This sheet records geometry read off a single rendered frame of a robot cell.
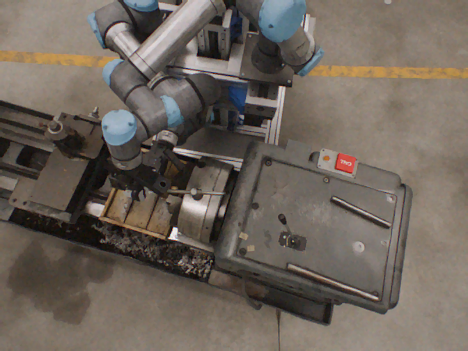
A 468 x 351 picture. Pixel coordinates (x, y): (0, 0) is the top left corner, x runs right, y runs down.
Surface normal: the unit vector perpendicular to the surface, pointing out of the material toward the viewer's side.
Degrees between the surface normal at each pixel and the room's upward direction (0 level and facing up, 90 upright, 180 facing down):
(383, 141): 0
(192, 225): 52
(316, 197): 0
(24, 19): 0
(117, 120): 16
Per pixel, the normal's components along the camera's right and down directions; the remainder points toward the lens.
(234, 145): 0.03, -0.31
